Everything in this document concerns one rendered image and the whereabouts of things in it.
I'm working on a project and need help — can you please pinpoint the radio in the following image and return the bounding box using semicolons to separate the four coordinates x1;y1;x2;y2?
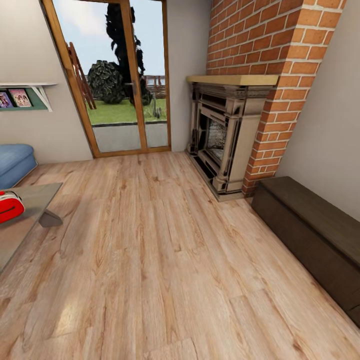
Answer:
0;191;25;224

